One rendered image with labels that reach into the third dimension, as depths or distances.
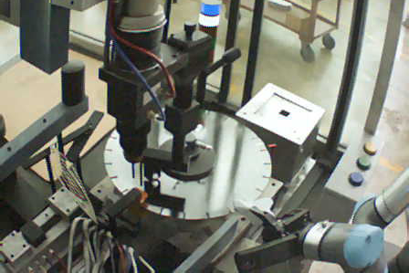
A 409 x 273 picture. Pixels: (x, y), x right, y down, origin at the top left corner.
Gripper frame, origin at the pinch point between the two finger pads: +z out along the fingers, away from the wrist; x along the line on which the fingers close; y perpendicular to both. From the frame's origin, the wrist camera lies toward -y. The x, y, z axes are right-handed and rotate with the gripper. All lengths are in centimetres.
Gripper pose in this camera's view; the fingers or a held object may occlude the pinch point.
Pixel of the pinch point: (238, 234)
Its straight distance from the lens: 94.7
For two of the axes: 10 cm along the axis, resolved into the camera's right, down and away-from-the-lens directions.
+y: 8.0, -3.0, 5.3
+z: -5.5, 0.1, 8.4
